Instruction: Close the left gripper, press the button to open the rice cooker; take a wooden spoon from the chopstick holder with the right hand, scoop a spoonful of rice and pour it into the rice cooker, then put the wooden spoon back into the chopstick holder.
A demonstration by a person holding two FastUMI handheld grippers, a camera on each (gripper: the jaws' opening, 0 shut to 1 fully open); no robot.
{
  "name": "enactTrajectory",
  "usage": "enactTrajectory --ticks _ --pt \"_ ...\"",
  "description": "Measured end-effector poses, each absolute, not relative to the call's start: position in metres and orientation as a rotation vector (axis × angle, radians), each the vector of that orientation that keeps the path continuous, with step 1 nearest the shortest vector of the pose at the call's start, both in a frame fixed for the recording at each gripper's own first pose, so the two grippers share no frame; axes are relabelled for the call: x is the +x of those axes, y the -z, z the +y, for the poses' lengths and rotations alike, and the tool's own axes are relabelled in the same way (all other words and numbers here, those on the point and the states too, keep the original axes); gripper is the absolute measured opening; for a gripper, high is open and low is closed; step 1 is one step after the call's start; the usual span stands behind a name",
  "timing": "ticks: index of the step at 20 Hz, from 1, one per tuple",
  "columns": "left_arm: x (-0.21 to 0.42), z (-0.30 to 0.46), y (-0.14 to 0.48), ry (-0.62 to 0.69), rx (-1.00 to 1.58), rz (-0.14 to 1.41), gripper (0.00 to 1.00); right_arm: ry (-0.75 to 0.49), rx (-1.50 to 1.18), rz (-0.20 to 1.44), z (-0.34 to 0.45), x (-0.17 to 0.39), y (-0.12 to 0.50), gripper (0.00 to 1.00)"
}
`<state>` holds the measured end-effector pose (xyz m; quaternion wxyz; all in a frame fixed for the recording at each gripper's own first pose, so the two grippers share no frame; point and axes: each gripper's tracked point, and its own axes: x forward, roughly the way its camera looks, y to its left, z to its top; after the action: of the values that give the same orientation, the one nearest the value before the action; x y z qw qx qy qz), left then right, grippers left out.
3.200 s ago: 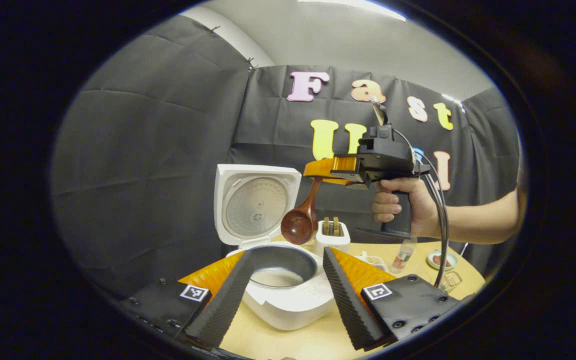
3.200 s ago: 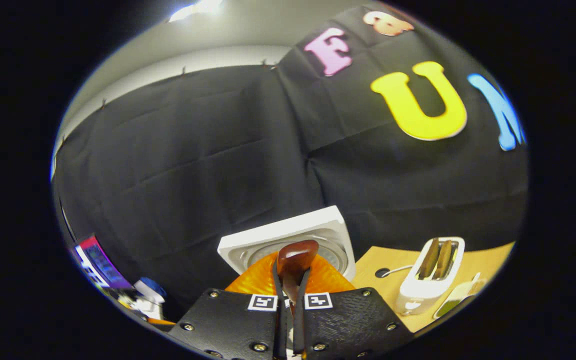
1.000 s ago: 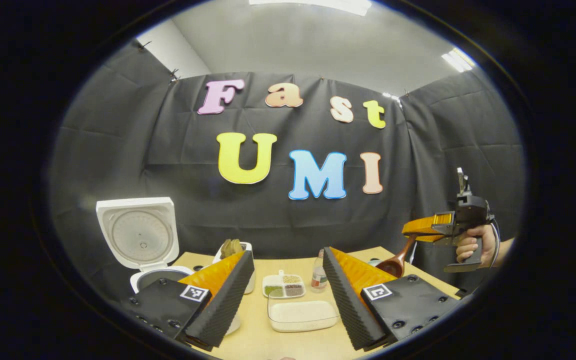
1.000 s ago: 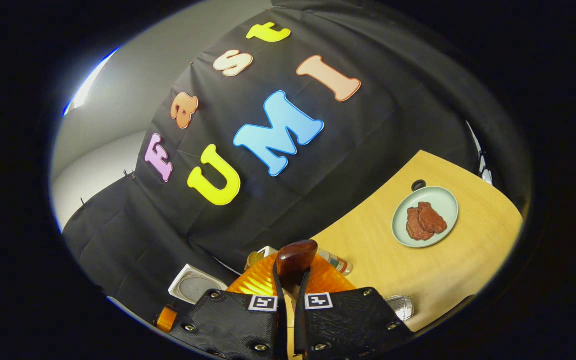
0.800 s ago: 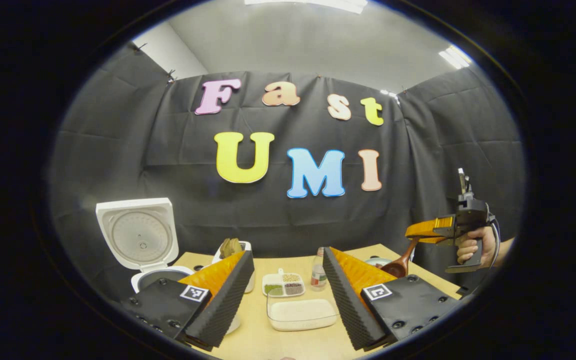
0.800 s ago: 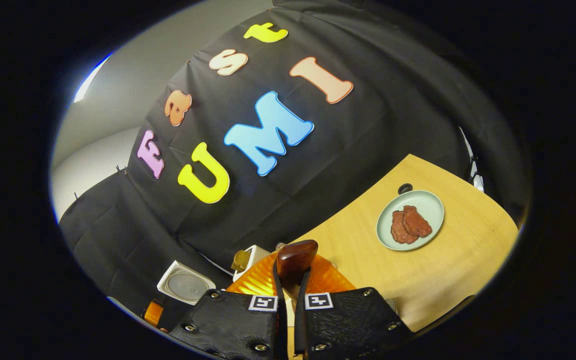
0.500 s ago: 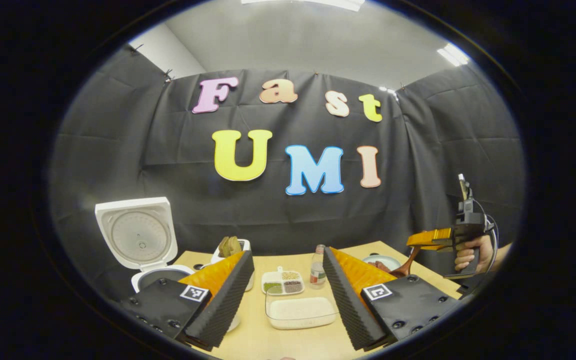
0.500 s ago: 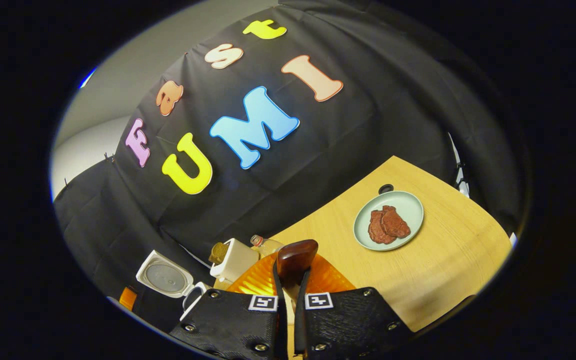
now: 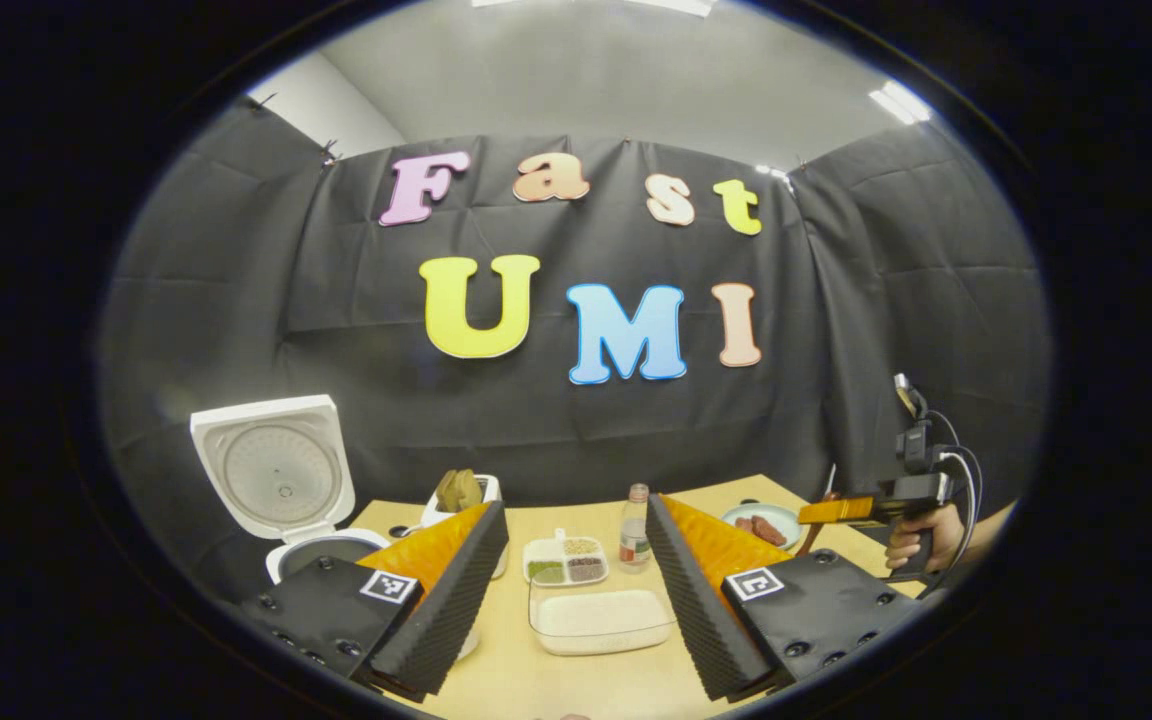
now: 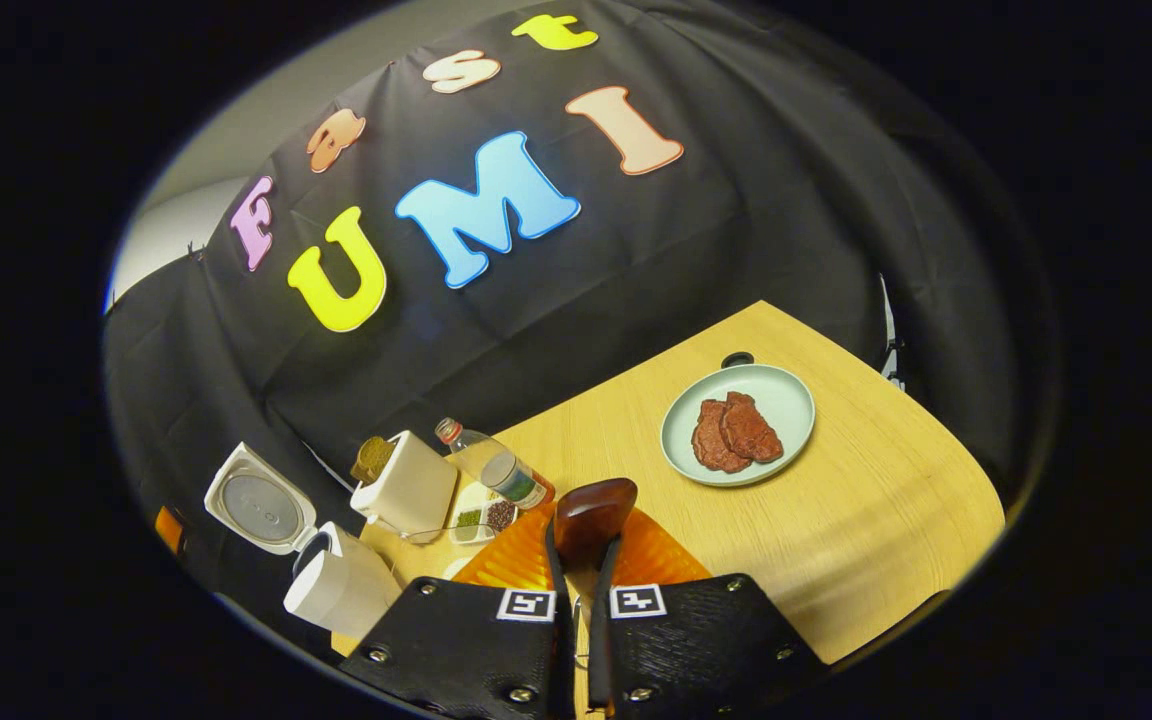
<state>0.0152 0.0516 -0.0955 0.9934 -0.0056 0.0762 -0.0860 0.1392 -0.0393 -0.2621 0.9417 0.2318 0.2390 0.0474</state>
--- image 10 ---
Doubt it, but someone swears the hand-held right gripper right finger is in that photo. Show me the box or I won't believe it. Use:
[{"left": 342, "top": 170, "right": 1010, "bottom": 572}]
[{"left": 588, "top": 508, "right": 827, "bottom": 720}]

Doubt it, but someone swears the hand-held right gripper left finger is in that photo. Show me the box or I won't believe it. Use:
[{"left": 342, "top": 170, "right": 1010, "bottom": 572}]
[{"left": 341, "top": 505, "right": 577, "bottom": 720}]

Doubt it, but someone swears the white rice cooker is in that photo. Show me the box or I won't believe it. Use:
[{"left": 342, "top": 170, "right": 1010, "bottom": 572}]
[{"left": 204, "top": 442, "right": 403, "bottom": 642}]

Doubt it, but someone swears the brown wooden spoon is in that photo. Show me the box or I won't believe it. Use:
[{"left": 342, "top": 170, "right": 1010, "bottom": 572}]
[{"left": 553, "top": 478, "right": 639, "bottom": 611}]

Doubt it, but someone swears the white compartment grain tray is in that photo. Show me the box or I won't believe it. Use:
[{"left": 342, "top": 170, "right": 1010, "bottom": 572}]
[{"left": 447, "top": 480, "right": 518, "bottom": 547}]

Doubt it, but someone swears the white toaster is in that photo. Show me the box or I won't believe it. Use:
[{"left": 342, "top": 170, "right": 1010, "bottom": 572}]
[{"left": 350, "top": 430, "right": 460, "bottom": 544}]

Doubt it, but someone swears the clear plastic bottle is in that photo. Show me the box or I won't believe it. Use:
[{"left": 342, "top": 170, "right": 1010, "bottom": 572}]
[{"left": 434, "top": 417, "right": 556, "bottom": 512}]

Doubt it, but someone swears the red meat slice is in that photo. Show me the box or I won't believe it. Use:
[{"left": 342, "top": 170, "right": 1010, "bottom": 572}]
[
  {"left": 719, "top": 391, "right": 785, "bottom": 464},
  {"left": 691, "top": 399, "right": 753, "bottom": 475}
]

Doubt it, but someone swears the brown bread slice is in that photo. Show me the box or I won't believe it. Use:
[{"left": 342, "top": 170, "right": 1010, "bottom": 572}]
[{"left": 351, "top": 436, "right": 398, "bottom": 487}]

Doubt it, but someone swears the pale green plate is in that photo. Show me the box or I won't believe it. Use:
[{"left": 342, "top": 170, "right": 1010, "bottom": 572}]
[{"left": 660, "top": 364, "right": 818, "bottom": 489}]

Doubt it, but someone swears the white metal stand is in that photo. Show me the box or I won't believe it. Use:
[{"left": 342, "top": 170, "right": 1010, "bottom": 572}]
[{"left": 876, "top": 272, "right": 908, "bottom": 390}]

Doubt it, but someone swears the black backdrop cloth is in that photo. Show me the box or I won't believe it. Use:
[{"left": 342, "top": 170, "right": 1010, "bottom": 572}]
[{"left": 101, "top": 0, "right": 1047, "bottom": 641}]

